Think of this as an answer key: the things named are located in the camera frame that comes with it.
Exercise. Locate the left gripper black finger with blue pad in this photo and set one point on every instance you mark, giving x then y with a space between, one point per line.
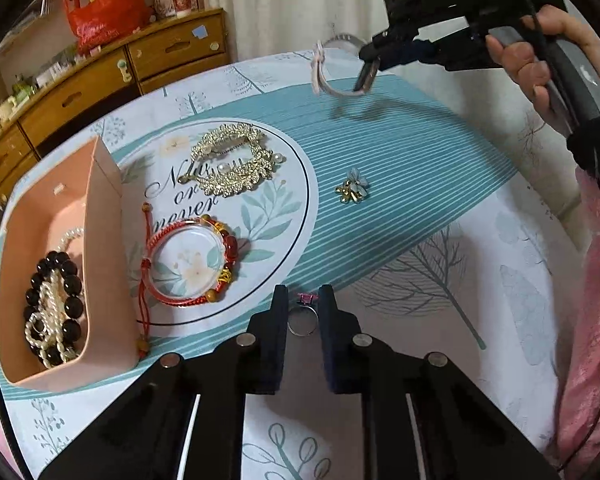
183 418
422 418

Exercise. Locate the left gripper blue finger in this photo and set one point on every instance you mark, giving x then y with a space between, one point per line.
397 50

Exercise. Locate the pink smart watch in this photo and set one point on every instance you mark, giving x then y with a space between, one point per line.
321 84

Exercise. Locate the green gold flower brooch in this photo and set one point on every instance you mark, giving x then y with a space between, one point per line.
354 187

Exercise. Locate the silver ring pink stone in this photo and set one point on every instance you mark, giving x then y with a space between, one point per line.
302 318

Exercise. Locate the pink plastic tray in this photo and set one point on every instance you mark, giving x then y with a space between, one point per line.
82 191

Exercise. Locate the wooden desk with drawers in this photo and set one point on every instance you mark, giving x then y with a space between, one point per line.
158 55

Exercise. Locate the floral tin canister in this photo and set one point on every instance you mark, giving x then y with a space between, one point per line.
164 9

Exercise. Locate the red plastic bag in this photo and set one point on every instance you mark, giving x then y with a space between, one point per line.
99 22

